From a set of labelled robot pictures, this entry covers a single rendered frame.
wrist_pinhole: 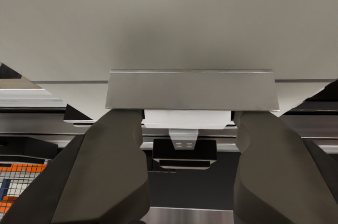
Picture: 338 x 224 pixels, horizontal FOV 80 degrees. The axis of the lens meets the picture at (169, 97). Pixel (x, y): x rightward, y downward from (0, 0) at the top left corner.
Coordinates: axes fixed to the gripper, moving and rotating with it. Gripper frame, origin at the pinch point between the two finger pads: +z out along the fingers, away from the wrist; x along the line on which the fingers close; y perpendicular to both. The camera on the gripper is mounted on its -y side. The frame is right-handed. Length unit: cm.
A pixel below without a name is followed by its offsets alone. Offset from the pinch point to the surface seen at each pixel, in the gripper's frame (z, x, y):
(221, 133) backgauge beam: 24.1, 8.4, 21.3
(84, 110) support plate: 3.9, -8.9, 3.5
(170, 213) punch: 0.7, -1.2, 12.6
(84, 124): 7.9, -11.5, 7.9
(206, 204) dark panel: 30, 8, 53
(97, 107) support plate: 3.4, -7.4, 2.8
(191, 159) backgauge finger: 16.6, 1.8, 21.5
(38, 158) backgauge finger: 20.9, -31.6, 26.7
